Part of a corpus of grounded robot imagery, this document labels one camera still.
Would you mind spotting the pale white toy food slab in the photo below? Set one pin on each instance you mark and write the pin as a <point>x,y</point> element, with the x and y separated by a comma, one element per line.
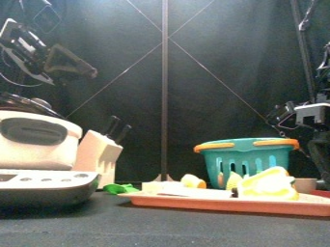
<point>184,190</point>

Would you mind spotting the orange plastic tray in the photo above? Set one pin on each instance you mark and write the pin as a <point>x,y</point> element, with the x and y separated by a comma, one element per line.
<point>213,202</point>

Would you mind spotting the pale yellow toy fruit slice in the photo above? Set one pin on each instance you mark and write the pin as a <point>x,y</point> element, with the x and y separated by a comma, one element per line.
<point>232,180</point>

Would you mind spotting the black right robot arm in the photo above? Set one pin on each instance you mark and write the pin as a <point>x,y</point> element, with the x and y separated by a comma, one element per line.
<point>319,151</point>

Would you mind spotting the small gray cup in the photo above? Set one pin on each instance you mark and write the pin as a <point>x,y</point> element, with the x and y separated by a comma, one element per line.
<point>304,185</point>

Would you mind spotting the slanted black frame pole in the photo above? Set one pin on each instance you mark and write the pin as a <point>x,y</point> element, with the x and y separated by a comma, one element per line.
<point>303,51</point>

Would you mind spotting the vertical metal frame pole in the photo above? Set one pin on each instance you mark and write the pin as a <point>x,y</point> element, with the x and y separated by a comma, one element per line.
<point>164,90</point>

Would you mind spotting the white toy knife block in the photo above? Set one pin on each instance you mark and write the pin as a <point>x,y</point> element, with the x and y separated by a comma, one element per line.
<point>99,154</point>

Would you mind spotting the yellow toy bell pepper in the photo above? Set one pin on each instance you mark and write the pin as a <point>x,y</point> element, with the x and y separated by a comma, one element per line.
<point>268,185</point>

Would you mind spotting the gray toy stove with buttons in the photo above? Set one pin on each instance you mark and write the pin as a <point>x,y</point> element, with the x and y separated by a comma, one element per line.
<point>46,186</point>

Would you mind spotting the green toy leaf vegetable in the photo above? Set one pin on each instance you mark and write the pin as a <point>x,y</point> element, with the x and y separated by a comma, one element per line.
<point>120,188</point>

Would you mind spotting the small yellow toy food piece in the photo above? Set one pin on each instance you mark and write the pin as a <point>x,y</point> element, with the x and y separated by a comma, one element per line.
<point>192,181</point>

